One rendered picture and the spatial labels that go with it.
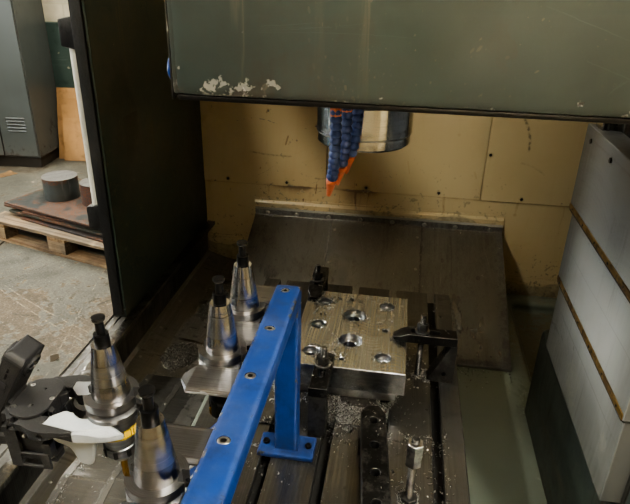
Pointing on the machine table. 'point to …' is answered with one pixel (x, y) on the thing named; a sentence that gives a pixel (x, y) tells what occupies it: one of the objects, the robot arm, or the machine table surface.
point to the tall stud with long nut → (412, 468)
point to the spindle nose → (373, 130)
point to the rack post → (288, 407)
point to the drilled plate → (377, 372)
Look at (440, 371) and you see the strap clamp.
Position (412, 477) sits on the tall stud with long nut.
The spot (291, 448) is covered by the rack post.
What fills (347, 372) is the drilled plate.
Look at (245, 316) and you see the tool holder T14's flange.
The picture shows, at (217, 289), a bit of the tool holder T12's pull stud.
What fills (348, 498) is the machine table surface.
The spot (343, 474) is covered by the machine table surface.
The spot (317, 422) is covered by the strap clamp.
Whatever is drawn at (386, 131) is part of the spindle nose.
